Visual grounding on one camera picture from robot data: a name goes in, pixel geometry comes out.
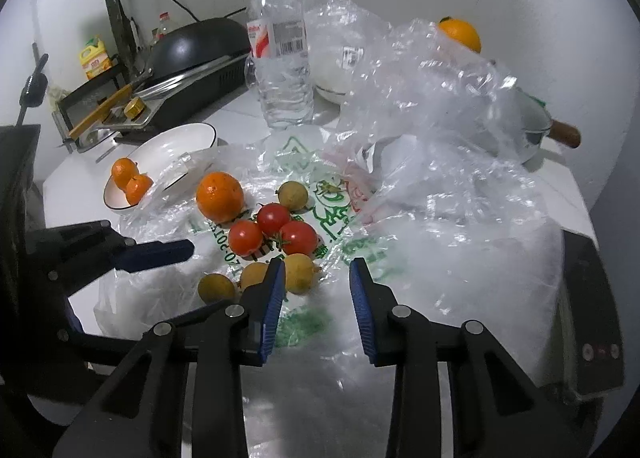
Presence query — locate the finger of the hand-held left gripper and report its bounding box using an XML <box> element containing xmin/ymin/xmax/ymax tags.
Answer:
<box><xmin>27</xmin><ymin>219</ymin><xmax>195</xmax><ymax>289</ymax></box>
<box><xmin>55</xmin><ymin>288</ymin><xmax>161</xmax><ymax>355</ymax></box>

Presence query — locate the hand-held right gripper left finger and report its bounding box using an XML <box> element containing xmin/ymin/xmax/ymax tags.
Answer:
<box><xmin>52</xmin><ymin>258</ymin><xmax>287</xmax><ymax>458</ymax></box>

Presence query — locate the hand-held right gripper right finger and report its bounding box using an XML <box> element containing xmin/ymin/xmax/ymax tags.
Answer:
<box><xmin>348</xmin><ymin>257</ymin><xmax>587</xmax><ymax>458</ymax></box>

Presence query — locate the brown longan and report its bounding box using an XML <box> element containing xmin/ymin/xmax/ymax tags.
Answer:
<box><xmin>276</xmin><ymin>180</ymin><xmax>304</xmax><ymax>210</ymax></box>
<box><xmin>281</xmin><ymin>253</ymin><xmax>321</xmax><ymax>295</ymax></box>
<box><xmin>237</xmin><ymin>262</ymin><xmax>271</xmax><ymax>291</ymax></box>
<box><xmin>197</xmin><ymin>273</ymin><xmax>236</xmax><ymax>305</ymax></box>

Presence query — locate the red cherry tomato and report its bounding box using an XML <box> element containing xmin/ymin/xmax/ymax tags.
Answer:
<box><xmin>256</xmin><ymin>203</ymin><xmax>292</xmax><ymax>236</ymax></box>
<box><xmin>278</xmin><ymin>221</ymin><xmax>319</xmax><ymax>257</ymax></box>
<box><xmin>229</xmin><ymin>219</ymin><xmax>265</xmax><ymax>257</ymax></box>

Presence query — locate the large orange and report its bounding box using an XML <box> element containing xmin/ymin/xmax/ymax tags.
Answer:
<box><xmin>195</xmin><ymin>171</ymin><xmax>246</xmax><ymax>224</ymax></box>

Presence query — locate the white plate with black rim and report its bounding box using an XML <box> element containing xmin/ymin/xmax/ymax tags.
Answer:
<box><xmin>103</xmin><ymin>123</ymin><xmax>218</xmax><ymax>211</ymax></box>

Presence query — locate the small mandarin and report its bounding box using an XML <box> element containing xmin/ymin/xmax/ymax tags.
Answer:
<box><xmin>111</xmin><ymin>157</ymin><xmax>140</xmax><ymax>190</ymax></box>
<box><xmin>125</xmin><ymin>174</ymin><xmax>154</xmax><ymax>206</ymax></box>

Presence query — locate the white plastic bag green print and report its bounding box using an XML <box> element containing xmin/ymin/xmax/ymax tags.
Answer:
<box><xmin>95</xmin><ymin>128</ymin><xmax>566</xmax><ymax>458</ymax></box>

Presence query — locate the plastic bag with red print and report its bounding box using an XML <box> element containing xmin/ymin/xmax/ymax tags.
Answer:
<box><xmin>320</xmin><ymin>148</ymin><xmax>381</xmax><ymax>224</ymax></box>

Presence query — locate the yellow oil bottle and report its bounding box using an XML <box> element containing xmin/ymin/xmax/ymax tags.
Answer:
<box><xmin>78</xmin><ymin>36</ymin><xmax>112</xmax><ymax>80</ymax></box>

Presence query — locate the stainless steel gas stove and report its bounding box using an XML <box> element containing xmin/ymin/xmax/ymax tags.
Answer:
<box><xmin>52</xmin><ymin>53</ymin><xmax>253</xmax><ymax>154</ymax></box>

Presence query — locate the dark metal pole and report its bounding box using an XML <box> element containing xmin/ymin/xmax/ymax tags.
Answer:
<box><xmin>98</xmin><ymin>0</ymin><xmax>138</xmax><ymax>84</ymax></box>

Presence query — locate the clear plastic water bottle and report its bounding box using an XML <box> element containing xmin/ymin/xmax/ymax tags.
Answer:
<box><xmin>245</xmin><ymin>0</ymin><xmax>316</xmax><ymax>130</ymax></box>

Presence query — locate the crumpled clear plastic bag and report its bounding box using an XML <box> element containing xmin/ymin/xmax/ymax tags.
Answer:
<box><xmin>320</xmin><ymin>18</ymin><xmax>576</xmax><ymax>239</ymax></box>

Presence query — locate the small bottle with red cap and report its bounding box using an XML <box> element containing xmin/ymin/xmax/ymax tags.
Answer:
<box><xmin>152</xmin><ymin>12</ymin><xmax>173</xmax><ymax>44</ymax></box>

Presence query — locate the black electric appliance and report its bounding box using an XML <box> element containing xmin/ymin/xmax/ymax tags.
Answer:
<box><xmin>560</xmin><ymin>228</ymin><xmax>626</xmax><ymax>404</ymax></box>

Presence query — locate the white dish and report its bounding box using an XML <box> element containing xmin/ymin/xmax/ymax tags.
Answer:
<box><xmin>307</xmin><ymin>46</ymin><xmax>361</xmax><ymax>104</ymax></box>

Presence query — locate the orange with green stem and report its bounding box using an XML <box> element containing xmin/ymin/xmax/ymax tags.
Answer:
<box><xmin>437</xmin><ymin>16</ymin><xmax>482</xmax><ymax>55</ymax></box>

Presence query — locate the black wok with wooden handle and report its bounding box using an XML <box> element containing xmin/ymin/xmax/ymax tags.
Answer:
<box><xmin>69</xmin><ymin>17</ymin><xmax>251</xmax><ymax>139</ymax></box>

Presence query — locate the pan with wooden handle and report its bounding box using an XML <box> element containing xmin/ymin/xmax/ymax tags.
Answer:
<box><xmin>500</xmin><ymin>88</ymin><xmax>582</xmax><ymax>164</ymax></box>

